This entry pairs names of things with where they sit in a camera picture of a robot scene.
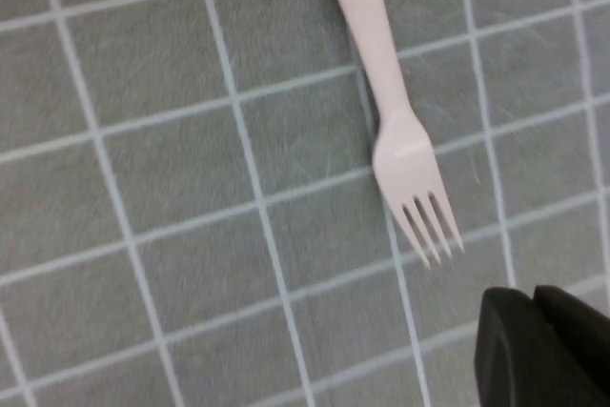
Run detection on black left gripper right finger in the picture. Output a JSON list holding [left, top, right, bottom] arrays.
[[532, 284, 610, 392]]

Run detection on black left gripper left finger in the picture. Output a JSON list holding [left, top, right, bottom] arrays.
[[473, 286, 610, 407]]

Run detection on white plastic fork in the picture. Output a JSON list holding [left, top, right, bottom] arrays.
[[317, 0, 466, 270]]

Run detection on grey grid table mat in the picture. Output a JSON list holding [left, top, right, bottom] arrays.
[[0, 0, 610, 407]]

